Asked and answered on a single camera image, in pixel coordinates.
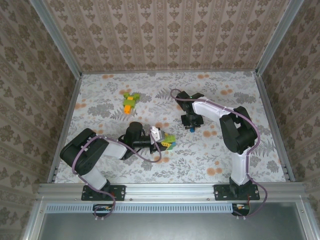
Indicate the blue two-by-two lego brick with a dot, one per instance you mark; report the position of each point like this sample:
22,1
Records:
192,130

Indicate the light blue two-by-four lego brick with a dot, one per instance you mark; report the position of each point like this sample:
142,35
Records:
172,144

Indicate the green two-by-four lego brick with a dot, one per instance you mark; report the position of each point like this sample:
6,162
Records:
170,149

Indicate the orange two-by-two lego brick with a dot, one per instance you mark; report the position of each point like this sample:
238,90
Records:
127,110
130,98

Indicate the lime two-by-two lego brick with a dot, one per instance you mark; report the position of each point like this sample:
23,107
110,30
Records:
126,95
137,96

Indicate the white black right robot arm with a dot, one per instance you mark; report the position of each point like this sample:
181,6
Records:
240,165

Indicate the floral patterned table cover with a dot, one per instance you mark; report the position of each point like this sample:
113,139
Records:
150,175

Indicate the grey metal plate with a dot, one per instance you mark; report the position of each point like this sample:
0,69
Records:
175,227

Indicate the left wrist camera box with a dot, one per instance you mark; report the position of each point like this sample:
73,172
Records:
155,133

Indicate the aluminium mounting rail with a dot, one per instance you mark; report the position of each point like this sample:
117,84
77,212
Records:
170,191

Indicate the thin aluminium wall rail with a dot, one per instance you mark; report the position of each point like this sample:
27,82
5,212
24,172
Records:
170,72

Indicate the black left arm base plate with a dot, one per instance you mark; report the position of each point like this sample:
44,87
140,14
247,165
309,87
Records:
118,192

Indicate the aluminium side rail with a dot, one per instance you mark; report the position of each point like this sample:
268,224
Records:
266,100
72,103

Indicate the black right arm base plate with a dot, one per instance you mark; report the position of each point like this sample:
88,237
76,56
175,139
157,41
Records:
220,193

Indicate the aluminium corner post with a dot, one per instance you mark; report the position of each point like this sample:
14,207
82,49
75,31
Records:
277,37
57,42

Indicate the aluminium frame bar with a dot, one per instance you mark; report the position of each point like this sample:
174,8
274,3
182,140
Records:
307,225
31,230

